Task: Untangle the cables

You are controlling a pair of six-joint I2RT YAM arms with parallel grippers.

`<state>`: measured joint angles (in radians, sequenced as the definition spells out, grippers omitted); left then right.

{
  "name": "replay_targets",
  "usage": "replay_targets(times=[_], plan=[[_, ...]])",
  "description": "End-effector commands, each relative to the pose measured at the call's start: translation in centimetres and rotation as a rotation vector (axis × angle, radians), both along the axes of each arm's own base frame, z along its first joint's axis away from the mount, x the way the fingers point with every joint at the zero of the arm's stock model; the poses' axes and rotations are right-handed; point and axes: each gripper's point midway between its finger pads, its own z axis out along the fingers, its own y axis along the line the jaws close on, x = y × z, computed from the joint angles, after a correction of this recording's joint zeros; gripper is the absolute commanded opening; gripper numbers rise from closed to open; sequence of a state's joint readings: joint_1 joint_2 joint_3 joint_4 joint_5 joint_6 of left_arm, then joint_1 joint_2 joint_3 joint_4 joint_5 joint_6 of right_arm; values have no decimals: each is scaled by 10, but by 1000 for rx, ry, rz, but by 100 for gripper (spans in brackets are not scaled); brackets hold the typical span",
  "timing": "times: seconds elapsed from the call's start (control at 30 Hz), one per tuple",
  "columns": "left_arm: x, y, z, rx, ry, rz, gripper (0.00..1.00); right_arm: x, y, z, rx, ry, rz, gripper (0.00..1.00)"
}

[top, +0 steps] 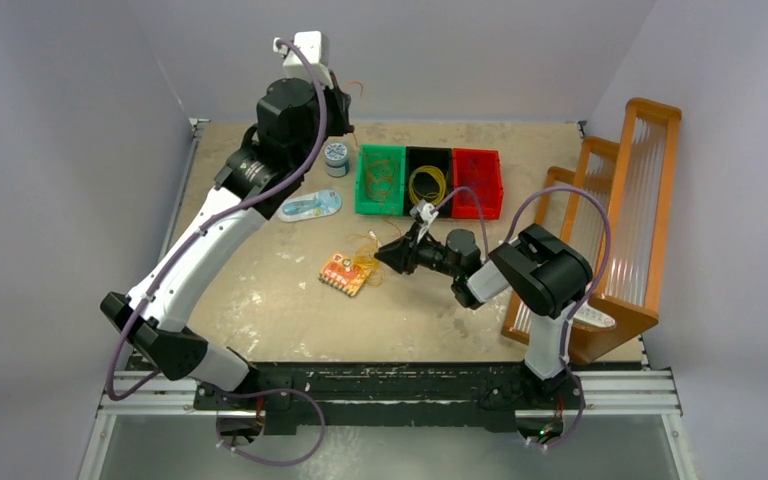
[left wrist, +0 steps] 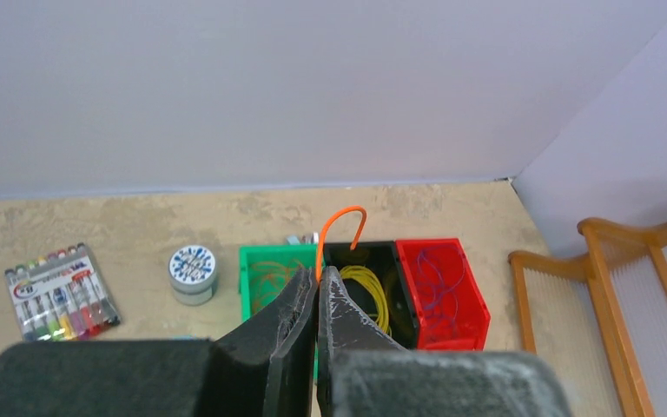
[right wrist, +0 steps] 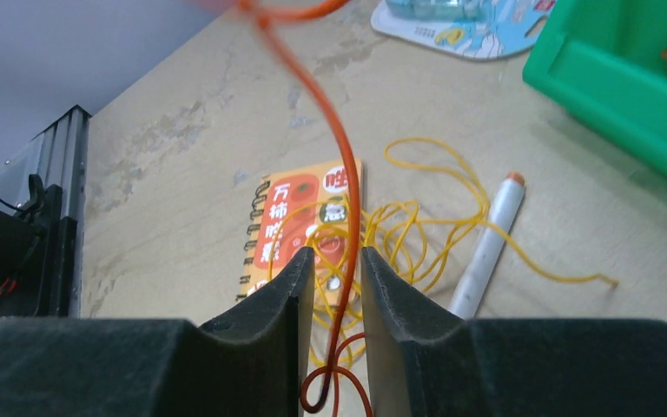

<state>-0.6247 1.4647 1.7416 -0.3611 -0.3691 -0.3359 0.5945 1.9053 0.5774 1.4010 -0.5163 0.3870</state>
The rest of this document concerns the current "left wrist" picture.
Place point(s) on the green plastic bin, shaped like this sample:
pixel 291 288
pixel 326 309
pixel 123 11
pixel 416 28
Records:
pixel 264 270

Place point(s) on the red plastic bin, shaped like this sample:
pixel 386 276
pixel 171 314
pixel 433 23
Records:
pixel 451 311

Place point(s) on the wooden rack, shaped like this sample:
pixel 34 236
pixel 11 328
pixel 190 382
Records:
pixel 600 319

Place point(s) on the round paint jar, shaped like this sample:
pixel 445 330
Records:
pixel 193 274

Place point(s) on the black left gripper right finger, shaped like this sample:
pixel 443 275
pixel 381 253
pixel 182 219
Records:
pixel 365 372

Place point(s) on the marker pen set pack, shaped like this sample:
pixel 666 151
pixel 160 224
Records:
pixel 61 296

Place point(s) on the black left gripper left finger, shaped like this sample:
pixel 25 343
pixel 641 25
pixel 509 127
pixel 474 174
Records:
pixel 264 367

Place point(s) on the black plastic bin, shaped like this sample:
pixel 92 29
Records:
pixel 374 278

